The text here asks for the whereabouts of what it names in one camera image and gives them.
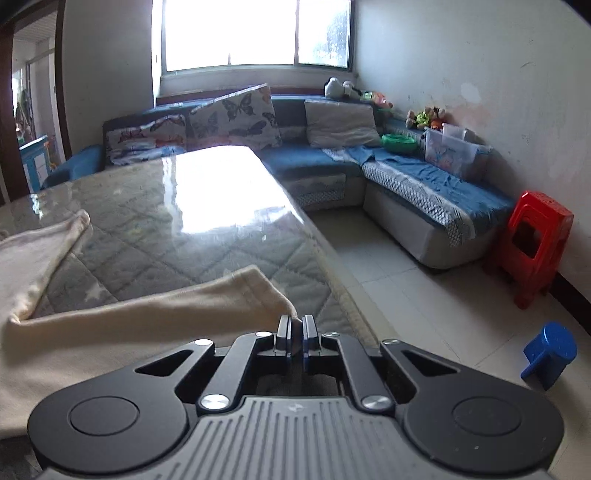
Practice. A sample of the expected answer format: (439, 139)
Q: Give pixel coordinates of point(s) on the plain grey pillow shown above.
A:
(339, 122)

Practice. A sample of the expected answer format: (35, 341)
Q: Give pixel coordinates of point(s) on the white plush toy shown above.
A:
(334, 87)

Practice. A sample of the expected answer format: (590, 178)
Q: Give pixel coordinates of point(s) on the green plastic basin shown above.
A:
(399, 144)

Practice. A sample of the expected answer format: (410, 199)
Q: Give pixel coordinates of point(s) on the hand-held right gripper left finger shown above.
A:
(288, 345)

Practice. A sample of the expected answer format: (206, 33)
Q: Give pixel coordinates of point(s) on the grey quilted table cover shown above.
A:
(152, 217)

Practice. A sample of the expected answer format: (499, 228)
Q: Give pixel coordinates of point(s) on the brown door frame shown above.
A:
(7, 115)

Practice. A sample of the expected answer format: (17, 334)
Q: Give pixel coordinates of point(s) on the light blue cabinet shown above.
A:
(36, 161)

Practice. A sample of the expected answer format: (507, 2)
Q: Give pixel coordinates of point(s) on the clear plastic storage box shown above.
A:
(448, 154)

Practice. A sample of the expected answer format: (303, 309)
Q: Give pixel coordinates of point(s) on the blue sofa cover cloth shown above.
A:
(415, 177)

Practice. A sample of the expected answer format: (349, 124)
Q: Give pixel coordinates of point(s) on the plush toys on sofa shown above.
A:
(427, 119)

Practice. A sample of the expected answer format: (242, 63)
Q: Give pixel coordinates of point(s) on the green and orange toy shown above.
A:
(376, 99)

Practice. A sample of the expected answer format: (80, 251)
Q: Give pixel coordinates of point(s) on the cream garment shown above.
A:
(138, 332)

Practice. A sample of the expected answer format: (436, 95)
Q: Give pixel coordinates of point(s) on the red plastic stool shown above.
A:
(538, 240)

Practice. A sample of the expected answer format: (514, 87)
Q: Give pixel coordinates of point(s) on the small blue plastic stool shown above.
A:
(551, 353)

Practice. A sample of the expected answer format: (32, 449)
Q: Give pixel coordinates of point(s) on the blue corner sofa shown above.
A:
(318, 170)

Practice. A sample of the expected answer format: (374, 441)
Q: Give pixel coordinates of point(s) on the window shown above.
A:
(254, 32)

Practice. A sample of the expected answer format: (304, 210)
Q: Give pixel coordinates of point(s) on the large butterfly print pillow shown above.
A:
(235, 120)

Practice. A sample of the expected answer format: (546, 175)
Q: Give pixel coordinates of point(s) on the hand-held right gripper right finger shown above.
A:
(305, 347)

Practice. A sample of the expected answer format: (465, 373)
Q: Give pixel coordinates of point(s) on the small butterfly print pillow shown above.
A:
(143, 141)

